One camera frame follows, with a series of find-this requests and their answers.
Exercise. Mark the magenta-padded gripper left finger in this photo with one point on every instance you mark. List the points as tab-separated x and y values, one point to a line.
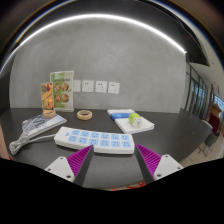
61	167

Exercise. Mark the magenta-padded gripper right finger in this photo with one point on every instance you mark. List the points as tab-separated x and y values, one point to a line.
166	166

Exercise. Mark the green and white charger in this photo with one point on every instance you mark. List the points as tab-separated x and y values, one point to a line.
134	118

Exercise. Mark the white and blue booklet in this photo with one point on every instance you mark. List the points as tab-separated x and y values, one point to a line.
146	126

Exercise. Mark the dark chair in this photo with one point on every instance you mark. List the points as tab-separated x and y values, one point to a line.
210	140

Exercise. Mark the beige tape roll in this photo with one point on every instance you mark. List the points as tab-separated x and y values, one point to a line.
84	118

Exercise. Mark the orange card on wooden stand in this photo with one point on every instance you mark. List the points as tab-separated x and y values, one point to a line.
46	96

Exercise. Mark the green menu sign stand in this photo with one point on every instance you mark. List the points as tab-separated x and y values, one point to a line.
61	90

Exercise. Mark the black-framed glass partition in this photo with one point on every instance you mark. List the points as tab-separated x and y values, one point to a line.
196	93

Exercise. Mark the curved ceiling light strip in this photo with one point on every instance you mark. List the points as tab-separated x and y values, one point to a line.
100	15

